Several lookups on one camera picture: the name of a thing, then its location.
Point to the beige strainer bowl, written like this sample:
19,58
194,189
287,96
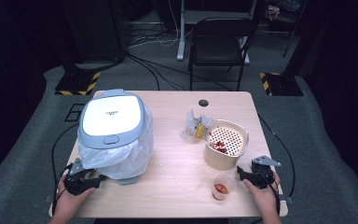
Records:
219,161

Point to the black folding chair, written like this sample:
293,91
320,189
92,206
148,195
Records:
219,49

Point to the person's left hand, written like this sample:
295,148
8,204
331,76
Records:
68,203

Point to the black yellow-striped stand base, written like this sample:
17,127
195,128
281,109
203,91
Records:
284,85
76,84

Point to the red food scraps in cup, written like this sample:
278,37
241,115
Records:
221,188

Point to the white plastic trash bag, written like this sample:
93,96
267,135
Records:
127,161

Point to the person's right hand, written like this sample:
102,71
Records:
265,200

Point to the grey metal table bracket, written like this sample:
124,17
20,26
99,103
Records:
48,199
287,200

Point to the red food scraps in bowl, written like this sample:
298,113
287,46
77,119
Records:
220,146

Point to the dark cabinet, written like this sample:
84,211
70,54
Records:
96,31

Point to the white grey pedal trash can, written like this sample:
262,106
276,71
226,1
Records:
112,116

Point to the clear plastic wrapper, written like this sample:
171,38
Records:
189,128

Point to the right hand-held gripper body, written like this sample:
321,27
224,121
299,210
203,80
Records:
262,177

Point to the clear plastic cup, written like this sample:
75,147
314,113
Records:
227,180

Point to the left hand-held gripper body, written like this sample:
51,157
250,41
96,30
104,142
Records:
76,183

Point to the white desk frame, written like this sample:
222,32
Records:
181,40

